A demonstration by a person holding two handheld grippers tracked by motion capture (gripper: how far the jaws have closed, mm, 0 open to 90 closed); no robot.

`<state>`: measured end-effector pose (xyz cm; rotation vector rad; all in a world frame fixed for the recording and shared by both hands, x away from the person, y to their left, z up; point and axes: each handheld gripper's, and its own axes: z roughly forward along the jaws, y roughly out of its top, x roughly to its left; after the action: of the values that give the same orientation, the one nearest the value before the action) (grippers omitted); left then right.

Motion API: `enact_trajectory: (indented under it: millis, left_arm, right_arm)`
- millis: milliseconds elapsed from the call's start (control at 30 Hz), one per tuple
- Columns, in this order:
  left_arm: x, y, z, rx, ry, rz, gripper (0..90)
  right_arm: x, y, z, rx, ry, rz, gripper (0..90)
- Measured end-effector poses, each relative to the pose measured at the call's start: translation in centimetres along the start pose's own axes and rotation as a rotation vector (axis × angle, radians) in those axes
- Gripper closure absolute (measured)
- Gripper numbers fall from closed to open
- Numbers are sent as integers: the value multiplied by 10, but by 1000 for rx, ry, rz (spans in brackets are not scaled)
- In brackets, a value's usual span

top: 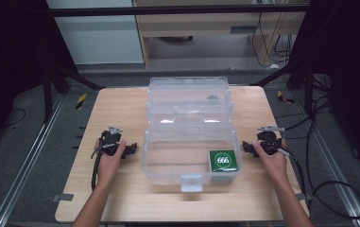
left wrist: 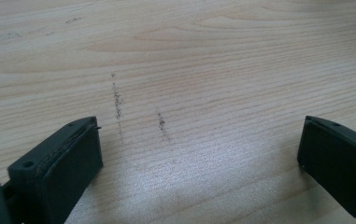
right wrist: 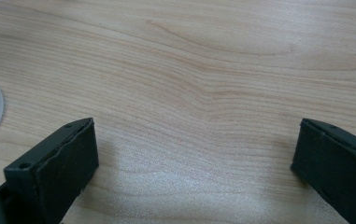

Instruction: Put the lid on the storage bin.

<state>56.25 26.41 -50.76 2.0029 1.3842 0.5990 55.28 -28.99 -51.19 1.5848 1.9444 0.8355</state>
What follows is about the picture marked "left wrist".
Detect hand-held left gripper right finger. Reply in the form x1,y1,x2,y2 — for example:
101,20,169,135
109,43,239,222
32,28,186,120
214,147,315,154
296,115,356,224

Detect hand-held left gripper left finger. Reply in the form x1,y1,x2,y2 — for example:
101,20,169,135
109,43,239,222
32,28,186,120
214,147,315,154
1,116,105,224

